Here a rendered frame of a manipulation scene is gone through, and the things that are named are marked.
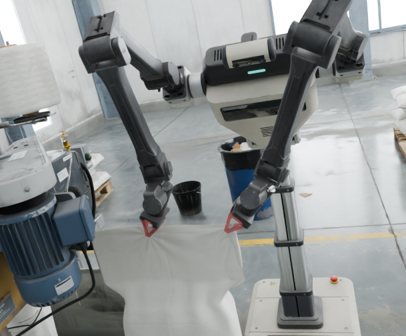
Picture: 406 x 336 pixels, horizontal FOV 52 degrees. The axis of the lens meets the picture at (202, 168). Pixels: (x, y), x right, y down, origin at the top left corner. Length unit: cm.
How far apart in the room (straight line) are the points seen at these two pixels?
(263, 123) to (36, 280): 94
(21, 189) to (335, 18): 76
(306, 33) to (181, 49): 861
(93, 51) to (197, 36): 836
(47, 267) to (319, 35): 80
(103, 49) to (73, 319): 146
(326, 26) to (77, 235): 73
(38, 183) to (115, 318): 120
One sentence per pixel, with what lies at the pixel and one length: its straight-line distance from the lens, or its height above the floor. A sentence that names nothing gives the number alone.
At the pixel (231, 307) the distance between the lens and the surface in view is 147.
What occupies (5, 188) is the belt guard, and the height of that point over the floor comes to 141.
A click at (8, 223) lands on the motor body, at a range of 103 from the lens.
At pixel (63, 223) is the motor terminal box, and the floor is 128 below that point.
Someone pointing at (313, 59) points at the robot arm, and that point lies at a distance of 97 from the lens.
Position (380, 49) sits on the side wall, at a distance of 924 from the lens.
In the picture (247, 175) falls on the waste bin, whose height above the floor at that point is 43.
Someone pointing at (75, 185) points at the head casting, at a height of 122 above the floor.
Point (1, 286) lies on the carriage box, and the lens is 123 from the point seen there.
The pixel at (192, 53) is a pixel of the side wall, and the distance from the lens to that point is 946.
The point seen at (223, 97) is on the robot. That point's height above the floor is 139.
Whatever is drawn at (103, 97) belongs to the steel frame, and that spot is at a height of 54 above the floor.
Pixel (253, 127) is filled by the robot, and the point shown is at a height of 125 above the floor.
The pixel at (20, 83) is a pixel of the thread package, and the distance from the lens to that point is 108.
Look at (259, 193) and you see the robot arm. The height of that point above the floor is 121.
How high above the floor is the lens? 164
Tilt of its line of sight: 18 degrees down
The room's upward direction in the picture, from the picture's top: 12 degrees counter-clockwise
